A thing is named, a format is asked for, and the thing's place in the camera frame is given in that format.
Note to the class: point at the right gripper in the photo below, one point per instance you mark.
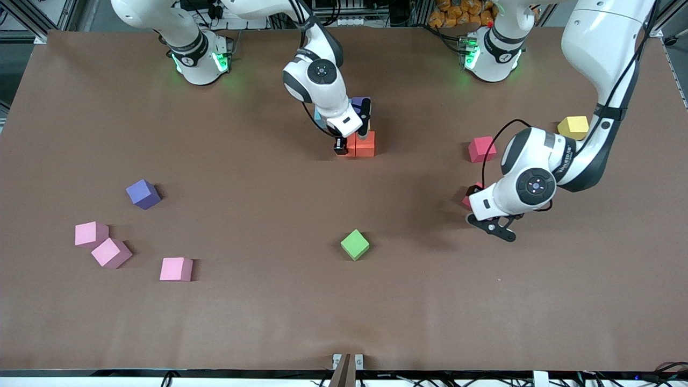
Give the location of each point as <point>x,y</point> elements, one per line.
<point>341,145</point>

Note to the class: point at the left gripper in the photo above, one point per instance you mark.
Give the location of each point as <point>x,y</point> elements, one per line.
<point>474,190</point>

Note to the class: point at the orange foam cube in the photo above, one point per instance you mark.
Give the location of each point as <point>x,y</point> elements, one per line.
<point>351,146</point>
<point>365,147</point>

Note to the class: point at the red foam cube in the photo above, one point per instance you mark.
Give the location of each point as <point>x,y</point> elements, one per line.
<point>466,203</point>
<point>481,149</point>

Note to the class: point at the purple foam cube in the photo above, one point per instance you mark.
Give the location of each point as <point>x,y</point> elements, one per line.
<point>355,102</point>
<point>143,193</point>

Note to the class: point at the blue foam cube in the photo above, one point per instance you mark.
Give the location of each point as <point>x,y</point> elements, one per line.
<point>318,117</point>

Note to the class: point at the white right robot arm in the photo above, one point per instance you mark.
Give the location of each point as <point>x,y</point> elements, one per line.
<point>321,70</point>

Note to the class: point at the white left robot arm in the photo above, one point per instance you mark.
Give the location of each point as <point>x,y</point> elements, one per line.
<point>536,185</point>

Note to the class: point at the white power strip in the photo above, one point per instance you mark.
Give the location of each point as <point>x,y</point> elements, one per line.
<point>355,21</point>

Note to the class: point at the green foam cube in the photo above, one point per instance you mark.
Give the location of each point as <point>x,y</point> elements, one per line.
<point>355,244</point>

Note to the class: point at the yellow foam cube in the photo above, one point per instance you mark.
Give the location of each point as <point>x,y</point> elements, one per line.
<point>572,128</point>

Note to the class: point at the bag of orange snacks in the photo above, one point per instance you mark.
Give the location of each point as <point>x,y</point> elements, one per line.
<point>457,13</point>

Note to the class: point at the large paper table cover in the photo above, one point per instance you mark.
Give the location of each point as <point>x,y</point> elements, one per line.
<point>269,312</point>

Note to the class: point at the pink foam cube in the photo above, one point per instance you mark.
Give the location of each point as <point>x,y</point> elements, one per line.
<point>90,234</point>
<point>110,252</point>
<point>176,269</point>

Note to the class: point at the small white bracket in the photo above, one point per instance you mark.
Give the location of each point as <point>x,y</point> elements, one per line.
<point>540,379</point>

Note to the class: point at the metal bracket with post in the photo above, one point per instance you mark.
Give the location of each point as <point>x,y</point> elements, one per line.
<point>346,371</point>

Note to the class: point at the aluminium frame profile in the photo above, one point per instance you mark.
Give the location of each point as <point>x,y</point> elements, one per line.
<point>64,15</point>
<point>672,16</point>

